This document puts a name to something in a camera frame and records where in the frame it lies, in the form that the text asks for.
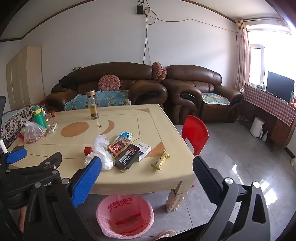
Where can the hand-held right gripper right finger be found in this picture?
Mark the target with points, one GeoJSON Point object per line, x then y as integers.
{"type": "Point", "coordinates": [207, 180]}

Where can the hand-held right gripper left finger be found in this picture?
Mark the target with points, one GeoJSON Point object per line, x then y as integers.
{"type": "Point", "coordinates": [86, 180]}

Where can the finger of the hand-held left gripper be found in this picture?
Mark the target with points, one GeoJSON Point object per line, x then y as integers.
{"type": "Point", "coordinates": [44, 165]}
{"type": "Point", "coordinates": [16, 154]}

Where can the small red box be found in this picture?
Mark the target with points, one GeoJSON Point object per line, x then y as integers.
{"type": "Point", "coordinates": [87, 151]}

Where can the white plastic bag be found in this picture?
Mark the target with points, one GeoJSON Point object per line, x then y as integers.
{"type": "Point", "coordinates": [101, 143]}

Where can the black box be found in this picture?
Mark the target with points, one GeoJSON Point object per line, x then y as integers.
{"type": "Point", "coordinates": [127, 157]}

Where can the purple red card box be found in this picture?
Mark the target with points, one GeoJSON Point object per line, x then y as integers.
{"type": "Point", "coordinates": [119, 146]}

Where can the waste bin with pink bag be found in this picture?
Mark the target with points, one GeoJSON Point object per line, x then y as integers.
{"type": "Point", "coordinates": [124, 213]}

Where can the yellow snack wrapper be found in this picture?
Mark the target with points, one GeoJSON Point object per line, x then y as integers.
{"type": "Point", "coordinates": [160, 160]}

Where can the white cylinder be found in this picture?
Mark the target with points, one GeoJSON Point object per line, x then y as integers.
{"type": "Point", "coordinates": [2, 146]}

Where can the clear bag of nuts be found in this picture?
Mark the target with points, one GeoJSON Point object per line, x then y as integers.
{"type": "Point", "coordinates": [33, 134]}

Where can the white remote control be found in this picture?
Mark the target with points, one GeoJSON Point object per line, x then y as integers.
{"type": "Point", "coordinates": [52, 127]}

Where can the green thermos bottle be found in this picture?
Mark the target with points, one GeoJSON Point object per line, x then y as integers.
{"type": "Point", "coordinates": [38, 118]}

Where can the glass jar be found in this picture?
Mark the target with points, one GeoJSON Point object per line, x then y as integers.
{"type": "Point", "coordinates": [45, 113]}

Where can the red plastic chair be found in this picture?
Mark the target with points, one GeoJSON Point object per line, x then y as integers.
{"type": "Point", "coordinates": [195, 132]}

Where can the cream table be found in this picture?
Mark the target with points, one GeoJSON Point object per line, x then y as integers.
{"type": "Point", "coordinates": [138, 183]}

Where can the blue cloud medicine box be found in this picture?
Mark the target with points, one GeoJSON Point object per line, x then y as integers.
{"type": "Point", "coordinates": [124, 134]}

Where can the white blue striped medicine box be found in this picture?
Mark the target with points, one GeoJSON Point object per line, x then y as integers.
{"type": "Point", "coordinates": [144, 148]}

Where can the person's beige shoe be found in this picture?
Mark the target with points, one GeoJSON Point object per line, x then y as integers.
{"type": "Point", "coordinates": [165, 235]}

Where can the glass tea bottle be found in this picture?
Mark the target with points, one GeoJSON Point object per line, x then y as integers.
{"type": "Point", "coordinates": [93, 109]}

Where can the white round appliance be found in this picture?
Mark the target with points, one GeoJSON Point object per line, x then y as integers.
{"type": "Point", "coordinates": [256, 127]}

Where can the small white bottle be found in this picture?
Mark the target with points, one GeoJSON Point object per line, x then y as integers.
{"type": "Point", "coordinates": [265, 136]}

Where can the cream wardrobe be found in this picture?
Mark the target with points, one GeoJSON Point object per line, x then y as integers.
{"type": "Point", "coordinates": [25, 76]}

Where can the dark clothes pile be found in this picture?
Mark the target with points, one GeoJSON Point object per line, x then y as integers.
{"type": "Point", "coordinates": [60, 87]}

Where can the blue armchair seat cover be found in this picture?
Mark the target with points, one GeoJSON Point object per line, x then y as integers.
{"type": "Point", "coordinates": [215, 98]}

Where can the wooden cabinet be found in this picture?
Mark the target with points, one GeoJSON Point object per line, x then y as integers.
{"type": "Point", "coordinates": [282, 134]}

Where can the red checkered cloth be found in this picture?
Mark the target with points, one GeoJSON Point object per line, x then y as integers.
{"type": "Point", "coordinates": [266, 102]}

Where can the round pink cushion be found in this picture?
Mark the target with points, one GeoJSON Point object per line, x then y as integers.
{"type": "Point", "coordinates": [109, 83]}

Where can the brown leather sofa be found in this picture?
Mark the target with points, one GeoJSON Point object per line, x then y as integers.
{"type": "Point", "coordinates": [143, 92]}

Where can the brown leather armchair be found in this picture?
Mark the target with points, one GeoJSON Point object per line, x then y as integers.
{"type": "Point", "coordinates": [192, 74]}

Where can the black monitor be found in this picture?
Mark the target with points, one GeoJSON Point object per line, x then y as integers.
{"type": "Point", "coordinates": [278, 85]}

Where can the pink knot cushion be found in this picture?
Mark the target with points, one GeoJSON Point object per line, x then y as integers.
{"type": "Point", "coordinates": [158, 70]}

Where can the window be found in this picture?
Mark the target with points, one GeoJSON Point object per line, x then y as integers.
{"type": "Point", "coordinates": [255, 64]}

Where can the pink curtain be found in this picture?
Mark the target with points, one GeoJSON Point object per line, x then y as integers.
{"type": "Point", "coordinates": [242, 55]}

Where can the wall power adapter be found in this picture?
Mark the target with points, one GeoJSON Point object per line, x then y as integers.
{"type": "Point", "coordinates": [140, 9]}

